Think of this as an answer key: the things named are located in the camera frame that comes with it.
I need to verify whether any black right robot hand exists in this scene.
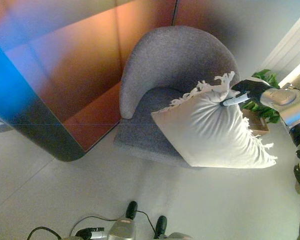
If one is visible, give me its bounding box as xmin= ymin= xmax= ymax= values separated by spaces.
xmin=223 ymin=77 xmax=276 ymax=107

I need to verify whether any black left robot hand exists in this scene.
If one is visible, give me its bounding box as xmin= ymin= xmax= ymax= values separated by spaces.
xmin=75 ymin=226 xmax=106 ymax=239

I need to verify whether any white fringed pillow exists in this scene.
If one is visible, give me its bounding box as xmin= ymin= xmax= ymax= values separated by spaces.
xmin=151 ymin=71 xmax=278 ymax=169

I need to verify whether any leafy potted plant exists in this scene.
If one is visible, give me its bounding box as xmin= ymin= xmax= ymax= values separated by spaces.
xmin=241 ymin=69 xmax=281 ymax=125

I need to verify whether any light wooden planter box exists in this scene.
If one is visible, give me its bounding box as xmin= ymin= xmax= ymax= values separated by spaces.
xmin=241 ymin=108 xmax=270 ymax=137

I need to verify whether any white ribbed curtain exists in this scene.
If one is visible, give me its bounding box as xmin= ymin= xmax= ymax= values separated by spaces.
xmin=261 ymin=6 xmax=300 ymax=83

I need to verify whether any silver right robot leg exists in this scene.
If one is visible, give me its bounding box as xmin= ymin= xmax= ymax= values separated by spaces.
xmin=153 ymin=215 xmax=191 ymax=240

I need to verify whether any grey fabric tub armchair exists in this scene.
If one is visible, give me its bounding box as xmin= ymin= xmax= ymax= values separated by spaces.
xmin=113 ymin=25 xmax=241 ymax=171

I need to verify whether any orange wood cabinet grey rim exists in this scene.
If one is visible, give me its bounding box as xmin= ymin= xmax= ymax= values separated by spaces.
xmin=0 ymin=0 xmax=216 ymax=162

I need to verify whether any thin black floor cable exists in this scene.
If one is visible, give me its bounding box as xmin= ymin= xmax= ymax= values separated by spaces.
xmin=136 ymin=210 xmax=157 ymax=238
xmin=69 ymin=215 xmax=126 ymax=237

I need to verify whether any thick black floor cable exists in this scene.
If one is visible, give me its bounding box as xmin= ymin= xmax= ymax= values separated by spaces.
xmin=26 ymin=226 xmax=62 ymax=240

